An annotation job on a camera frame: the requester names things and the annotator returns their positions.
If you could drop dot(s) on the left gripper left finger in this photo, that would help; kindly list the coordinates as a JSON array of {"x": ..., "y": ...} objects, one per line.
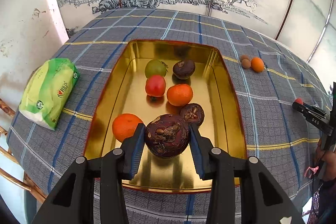
[{"x": 71, "y": 199}]

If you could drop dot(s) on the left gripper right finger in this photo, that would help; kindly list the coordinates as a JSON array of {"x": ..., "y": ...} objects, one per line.
[{"x": 262, "y": 198}]

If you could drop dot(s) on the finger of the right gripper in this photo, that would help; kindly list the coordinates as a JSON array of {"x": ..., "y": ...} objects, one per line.
[{"x": 313, "y": 115}]

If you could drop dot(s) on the small red cherry tomato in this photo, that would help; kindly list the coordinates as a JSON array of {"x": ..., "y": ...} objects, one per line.
[{"x": 299, "y": 100}]

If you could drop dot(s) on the small orange kumquat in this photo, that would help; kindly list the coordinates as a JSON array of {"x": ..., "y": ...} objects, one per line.
[{"x": 257, "y": 64}]

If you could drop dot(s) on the brown longan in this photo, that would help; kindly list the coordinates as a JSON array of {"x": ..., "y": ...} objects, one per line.
[
  {"x": 245, "y": 63},
  {"x": 244, "y": 57}
]

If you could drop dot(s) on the orange mandarin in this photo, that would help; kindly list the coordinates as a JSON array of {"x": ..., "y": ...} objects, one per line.
[
  {"x": 124, "y": 126},
  {"x": 180, "y": 94}
]

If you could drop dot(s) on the small dark mangosteen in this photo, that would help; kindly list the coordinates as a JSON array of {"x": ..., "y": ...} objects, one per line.
[{"x": 193, "y": 113}]

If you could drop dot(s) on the large dark mangosteen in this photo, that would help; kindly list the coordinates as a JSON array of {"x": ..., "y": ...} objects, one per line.
[{"x": 167, "y": 136}]

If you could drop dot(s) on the dark purple passion fruit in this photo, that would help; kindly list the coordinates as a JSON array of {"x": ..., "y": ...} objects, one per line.
[{"x": 184, "y": 69}]

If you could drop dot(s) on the right hand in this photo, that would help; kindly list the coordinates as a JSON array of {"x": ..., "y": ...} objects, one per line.
[{"x": 329, "y": 158}]

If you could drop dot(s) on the blue plaid tablecloth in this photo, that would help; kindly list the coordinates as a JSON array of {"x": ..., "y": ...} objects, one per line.
[{"x": 246, "y": 113}]

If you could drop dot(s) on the wooden chair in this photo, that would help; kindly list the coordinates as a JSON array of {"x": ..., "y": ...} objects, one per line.
[{"x": 26, "y": 183}]

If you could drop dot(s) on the green tissue pack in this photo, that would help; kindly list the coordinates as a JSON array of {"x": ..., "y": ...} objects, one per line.
[{"x": 47, "y": 91}]

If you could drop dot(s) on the green round fruit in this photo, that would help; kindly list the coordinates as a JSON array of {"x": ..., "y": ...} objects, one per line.
[{"x": 155, "y": 67}]

